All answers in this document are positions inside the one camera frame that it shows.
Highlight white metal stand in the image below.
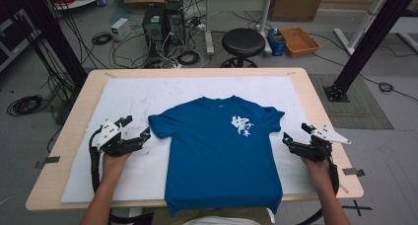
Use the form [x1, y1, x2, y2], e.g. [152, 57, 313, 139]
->
[333, 0, 418, 56]

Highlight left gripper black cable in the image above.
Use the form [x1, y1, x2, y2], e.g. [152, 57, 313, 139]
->
[88, 125, 104, 194]

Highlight black metal frame post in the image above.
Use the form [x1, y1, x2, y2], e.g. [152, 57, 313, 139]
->
[322, 0, 418, 104]
[18, 0, 89, 88]

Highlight black tape strip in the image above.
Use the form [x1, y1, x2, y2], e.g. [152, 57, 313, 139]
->
[341, 167, 366, 178]
[34, 155, 61, 170]

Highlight grey equipment rack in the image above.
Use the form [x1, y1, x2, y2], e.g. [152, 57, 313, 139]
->
[0, 7, 41, 73]

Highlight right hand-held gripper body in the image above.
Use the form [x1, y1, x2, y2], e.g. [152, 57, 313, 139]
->
[289, 125, 352, 164]

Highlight black round stool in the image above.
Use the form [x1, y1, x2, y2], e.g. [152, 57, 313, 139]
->
[220, 28, 266, 69]

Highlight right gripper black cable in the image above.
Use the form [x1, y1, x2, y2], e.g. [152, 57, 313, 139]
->
[295, 155, 341, 225]

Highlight white box device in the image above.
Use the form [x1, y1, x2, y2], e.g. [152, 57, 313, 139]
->
[109, 17, 132, 42]

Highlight large cardboard box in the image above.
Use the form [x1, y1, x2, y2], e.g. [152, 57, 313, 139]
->
[268, 0, 327, 23]

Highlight tiny coiled black cable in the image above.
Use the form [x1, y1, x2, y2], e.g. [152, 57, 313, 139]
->
[378, 81, 395, 94]

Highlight person's khaki trousers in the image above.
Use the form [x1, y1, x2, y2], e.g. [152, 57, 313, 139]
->
[150, 206, 276, 225]

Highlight big coiled black cable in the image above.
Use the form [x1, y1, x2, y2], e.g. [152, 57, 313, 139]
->
[6, 94, 44, 117]

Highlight person's left hand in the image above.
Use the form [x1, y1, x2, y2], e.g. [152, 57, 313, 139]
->
[102, 150, 132, 185]

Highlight white table mat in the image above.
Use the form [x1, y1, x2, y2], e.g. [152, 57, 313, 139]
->
[60, 75, 318, 204]

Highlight person's white shirt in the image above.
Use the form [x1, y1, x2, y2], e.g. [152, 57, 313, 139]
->
[181, 215, 261, 225]

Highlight blue box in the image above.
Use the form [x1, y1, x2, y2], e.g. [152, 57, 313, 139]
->
[266, 27, 288, 57]

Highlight blue t-shirt with white print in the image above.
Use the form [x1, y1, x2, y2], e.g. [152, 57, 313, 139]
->
[147, 95, 286, 218]

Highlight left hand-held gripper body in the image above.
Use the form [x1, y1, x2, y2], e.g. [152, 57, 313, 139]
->
[90, 118, 146, 159]

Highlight grey floor mat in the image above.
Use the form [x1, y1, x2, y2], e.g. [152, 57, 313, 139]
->
[308, 73, 395, 131]

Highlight small coiled black cable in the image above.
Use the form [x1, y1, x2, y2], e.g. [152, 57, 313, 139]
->
[91, 31, 113, 46]

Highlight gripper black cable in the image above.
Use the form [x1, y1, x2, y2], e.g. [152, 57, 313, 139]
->
[88, 125, 104, 194]
[295, 155, 341, 225]

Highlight orange shallow tray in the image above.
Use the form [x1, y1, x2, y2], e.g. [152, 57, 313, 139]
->
[279, 27, 321, 58]

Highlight black tape cross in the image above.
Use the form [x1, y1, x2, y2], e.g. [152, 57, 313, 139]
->
[341, 199, 374, 217]

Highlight person's right hand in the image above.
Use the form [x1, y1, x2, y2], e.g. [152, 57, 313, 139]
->
[300, 155, 331, 181]

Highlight large black computer tower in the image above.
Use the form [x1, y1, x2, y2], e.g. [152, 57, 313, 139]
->
[142, 2, 168, 63]

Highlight small black computer tower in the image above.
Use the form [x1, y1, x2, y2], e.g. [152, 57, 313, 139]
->
[165, 0, 187, 47]

